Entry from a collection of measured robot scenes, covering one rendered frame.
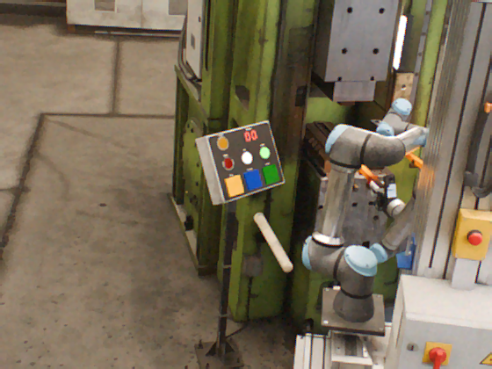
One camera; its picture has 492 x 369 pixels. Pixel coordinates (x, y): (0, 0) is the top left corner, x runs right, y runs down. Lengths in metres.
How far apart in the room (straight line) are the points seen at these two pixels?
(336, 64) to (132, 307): 1.70
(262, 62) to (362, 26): 0.46
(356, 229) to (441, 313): 1.58
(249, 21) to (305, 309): 1.45
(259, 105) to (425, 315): 1.59
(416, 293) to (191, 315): 2.03
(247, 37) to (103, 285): 1.57
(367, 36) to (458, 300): 1.48
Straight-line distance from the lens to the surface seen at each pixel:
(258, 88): 3.26
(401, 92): 3.53
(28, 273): 4.29
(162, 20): 8.53
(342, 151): 2.46
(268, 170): 3.09
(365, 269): 2.51
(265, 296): 3.83
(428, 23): 3.50
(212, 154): 2.94
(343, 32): 3.16
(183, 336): 3.78
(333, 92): 3.24
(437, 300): 2.06
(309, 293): 3.66
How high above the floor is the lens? 2.37
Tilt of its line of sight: 23 degrees down
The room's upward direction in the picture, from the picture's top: 7 degrees clockwise
